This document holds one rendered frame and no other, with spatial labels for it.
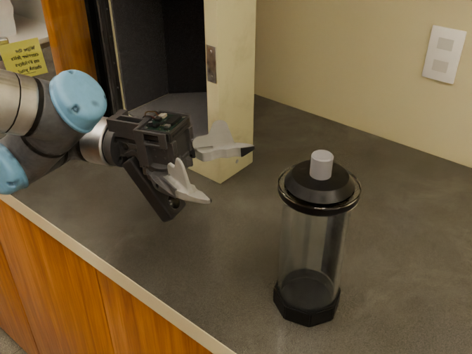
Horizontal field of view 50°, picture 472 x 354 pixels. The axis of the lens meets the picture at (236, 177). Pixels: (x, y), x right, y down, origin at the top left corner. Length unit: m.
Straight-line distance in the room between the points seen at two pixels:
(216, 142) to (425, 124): 0.62
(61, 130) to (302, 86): 0.84
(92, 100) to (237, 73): 0.39
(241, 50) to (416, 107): 0.47
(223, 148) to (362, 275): 0.32
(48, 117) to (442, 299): 0.64
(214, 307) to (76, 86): 0.39
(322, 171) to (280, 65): 0.78
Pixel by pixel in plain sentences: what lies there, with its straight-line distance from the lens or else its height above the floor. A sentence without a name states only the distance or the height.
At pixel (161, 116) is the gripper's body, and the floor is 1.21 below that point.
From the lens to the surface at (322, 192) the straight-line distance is 0.63.
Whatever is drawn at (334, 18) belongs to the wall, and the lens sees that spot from 1.27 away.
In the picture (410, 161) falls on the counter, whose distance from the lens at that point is 1.19.
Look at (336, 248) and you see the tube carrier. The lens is 0.69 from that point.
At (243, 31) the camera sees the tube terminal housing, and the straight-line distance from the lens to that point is 0.96.
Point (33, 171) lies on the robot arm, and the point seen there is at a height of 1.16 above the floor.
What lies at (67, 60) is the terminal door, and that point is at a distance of 1.13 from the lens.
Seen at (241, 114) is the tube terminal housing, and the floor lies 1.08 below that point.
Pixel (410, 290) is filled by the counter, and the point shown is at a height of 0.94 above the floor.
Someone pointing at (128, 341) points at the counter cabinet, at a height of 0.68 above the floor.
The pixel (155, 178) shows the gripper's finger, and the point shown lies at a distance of 0.72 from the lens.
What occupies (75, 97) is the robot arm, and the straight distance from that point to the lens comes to 0.65.
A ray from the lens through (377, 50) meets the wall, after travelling 1.24.
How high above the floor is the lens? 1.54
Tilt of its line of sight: 34 degrees down
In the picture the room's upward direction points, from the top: straight up
